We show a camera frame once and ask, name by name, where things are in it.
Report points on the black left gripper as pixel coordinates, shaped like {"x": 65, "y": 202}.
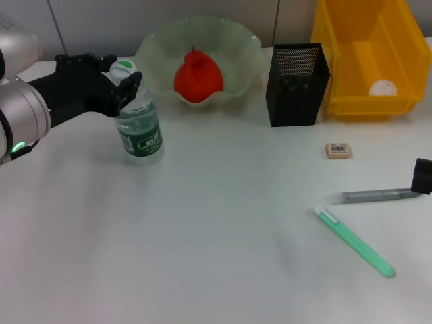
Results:
{"x": 74, "y": 91}

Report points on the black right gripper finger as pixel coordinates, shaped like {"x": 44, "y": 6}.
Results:
{"x": 422, "y": 177}

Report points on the clear plastic water bottle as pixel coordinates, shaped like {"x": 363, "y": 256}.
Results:
{"x": 141, "y": 135}

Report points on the orange fruit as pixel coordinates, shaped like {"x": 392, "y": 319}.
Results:
{"x": 199, "y": 77}

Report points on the small beige eraser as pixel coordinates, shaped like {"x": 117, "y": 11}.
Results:
{"x": 340, "y": 151}

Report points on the mint green pen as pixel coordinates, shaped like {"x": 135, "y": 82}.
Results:
{"x": 354, "y": 241}

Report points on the white paper ball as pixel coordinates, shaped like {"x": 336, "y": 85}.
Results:
{"x": 383, "y": 88}

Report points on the silver marker pen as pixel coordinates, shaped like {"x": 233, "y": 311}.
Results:
{"x": 368, "y": 196}

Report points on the green glass fruit bowl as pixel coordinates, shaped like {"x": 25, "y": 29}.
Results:
{"x": 236, "y": 50}

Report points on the black mesh pen holder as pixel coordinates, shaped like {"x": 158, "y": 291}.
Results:
{"x": 293, "y": 98}

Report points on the yellow plastic storage bin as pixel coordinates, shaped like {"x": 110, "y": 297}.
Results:
{"x": 357, "y": 60}

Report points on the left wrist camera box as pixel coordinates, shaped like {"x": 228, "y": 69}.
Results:
{"x": 18, "y": 47}

